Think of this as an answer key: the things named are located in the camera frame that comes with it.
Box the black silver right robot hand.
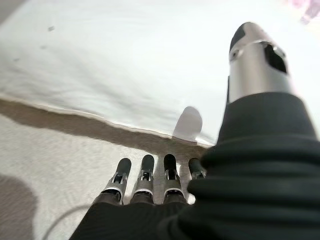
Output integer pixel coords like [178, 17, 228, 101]
[69, 21, 320, 240]

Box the white duvet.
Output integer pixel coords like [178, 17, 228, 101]
[0, 0, 320, 148]

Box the white textured blanket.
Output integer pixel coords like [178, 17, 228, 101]
[0, 109, 216, 240]

